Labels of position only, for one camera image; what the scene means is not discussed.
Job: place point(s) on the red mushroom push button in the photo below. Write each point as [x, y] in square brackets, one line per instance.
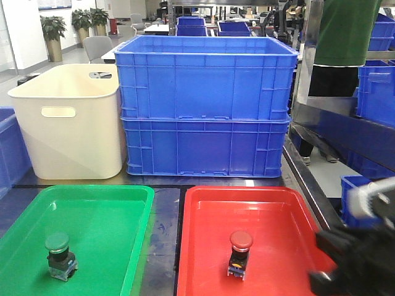
[241, 242]

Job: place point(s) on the red plastic tray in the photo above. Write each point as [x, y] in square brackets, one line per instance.
[283, 253]

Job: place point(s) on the stacked blue crate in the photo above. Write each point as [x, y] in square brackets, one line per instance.
[224, 78]
[162, 147]

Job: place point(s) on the green plastic tray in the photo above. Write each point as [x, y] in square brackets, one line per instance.
[108, 227]

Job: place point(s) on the upper stacked blue crate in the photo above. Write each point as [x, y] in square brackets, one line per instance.
[224, 78]

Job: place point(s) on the cream plastic basket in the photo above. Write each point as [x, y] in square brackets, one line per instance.
[69, 117]

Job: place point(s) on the potted plant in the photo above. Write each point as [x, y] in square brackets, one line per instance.
[53, 28]

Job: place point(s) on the green mushroom push button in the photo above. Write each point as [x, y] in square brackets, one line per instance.
[61, 261]

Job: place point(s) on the grey chair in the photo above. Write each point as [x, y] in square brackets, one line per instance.
[96, 47]

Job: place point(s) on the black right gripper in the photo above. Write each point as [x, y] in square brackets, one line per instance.
[364, 257]

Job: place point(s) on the person in green shirt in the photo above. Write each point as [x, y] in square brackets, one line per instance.
[343, 41]

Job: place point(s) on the lower stacked blue crate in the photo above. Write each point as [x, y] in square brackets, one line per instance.
[162, 147]

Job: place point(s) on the stainless steel shelf rack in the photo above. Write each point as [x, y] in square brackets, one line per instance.
[373, 141]

